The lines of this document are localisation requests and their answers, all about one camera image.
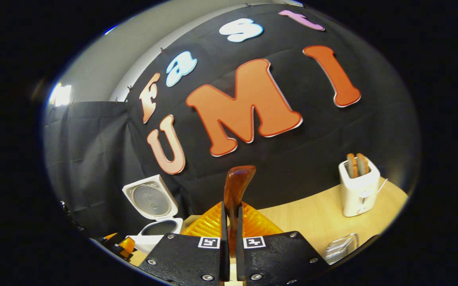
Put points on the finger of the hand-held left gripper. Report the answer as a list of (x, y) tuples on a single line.
[(127, 245), (110, 236)]

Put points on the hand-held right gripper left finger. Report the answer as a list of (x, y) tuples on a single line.
[(225, 254)]

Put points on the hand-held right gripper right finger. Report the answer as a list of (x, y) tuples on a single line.
[(240, 258)]

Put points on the white rice cooker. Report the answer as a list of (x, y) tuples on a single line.
[(149, 198)]

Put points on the brown wooden spoon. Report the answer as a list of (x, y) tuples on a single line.
[(235, 186)]

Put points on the clear box of rice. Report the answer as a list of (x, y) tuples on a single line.
[(340, 248)]

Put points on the white toaster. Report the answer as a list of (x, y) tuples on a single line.
[(358, 194)]

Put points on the black backdrop cloth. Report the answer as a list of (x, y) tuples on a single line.
[(312, 139)]

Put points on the bright ceiling light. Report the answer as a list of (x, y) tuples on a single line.
[(61, 95)]

